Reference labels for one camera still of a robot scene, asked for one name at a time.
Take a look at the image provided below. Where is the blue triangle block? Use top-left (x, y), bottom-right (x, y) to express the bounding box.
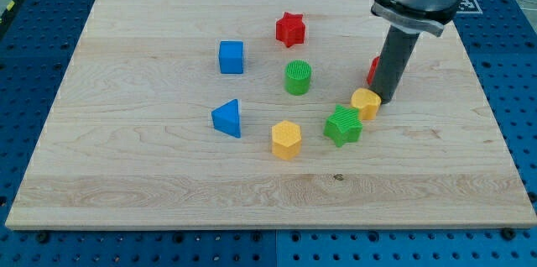
top-left (211, 99), bottom-right (241, 139)

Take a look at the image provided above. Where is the green cylinder block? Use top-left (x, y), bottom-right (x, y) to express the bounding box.
top-left (284, 60), bottom-right (312, 96)

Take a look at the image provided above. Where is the white fiducial marker tag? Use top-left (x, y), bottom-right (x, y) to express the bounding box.
top-left (456, 0), bottom-right (482, 14)

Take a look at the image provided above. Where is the yellow heart block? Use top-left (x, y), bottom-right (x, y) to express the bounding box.
top-left (350, 88), bottom-right (382, 120)

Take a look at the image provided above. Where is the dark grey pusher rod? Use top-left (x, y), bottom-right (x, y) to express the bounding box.
top-left (369, 26), bottom-right (419, 104)

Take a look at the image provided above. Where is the red star block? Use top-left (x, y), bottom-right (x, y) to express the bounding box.
top-left (275, 12), bottom-right (305, 48)

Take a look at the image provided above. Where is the blue cube block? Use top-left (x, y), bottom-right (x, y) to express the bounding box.
top-left (218, 40), bottom-right (243, 74)

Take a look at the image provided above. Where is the yellow hexagon block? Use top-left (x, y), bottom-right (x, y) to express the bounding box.
top-left (271, 120), bottom-right (302, 160)

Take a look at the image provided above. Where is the wooden board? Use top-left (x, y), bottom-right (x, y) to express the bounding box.
top-left (6, 0), bottom-right (536, 230)

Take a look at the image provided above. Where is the red block behind rod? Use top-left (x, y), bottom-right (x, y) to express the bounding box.
top-left (366, 55), bottom-right (380, 86)

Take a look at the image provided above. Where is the green star block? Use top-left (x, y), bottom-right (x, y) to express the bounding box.
top-left (323, 105), bottom-right (362, 147)

